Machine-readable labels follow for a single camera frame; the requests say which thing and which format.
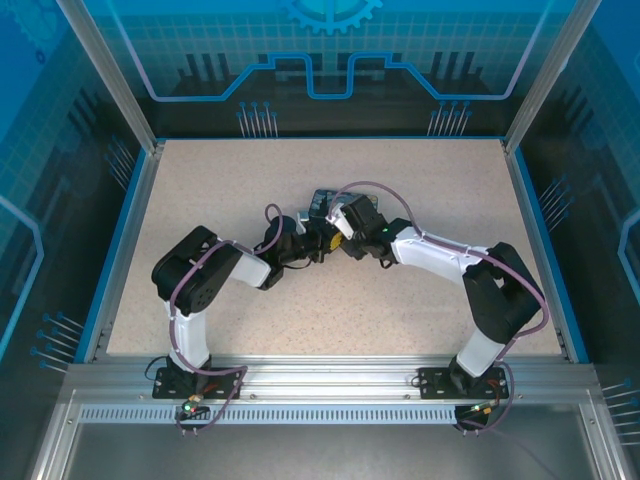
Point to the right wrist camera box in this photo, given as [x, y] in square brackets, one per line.
[342, 222]

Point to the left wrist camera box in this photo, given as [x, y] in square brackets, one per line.
[303, 218]

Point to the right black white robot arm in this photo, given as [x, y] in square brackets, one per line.
[500, 300]

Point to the aluminium mounting rail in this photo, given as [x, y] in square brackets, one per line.
[325, 375]

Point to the aluminium frame post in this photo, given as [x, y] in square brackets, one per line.
[112, 80]
[547, 75]

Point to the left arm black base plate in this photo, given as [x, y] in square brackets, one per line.
[170, 387]

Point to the aluminium table side rail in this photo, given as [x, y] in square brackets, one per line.
[127, 250]
[537, 250]

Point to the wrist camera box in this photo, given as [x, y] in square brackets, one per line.
[303, 218]
[342, 222]

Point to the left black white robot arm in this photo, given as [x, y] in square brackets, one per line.
[195, 270]

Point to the starry night painted box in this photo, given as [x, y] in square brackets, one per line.
[318, 202]

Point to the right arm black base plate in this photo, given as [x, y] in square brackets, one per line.
[435, 385]

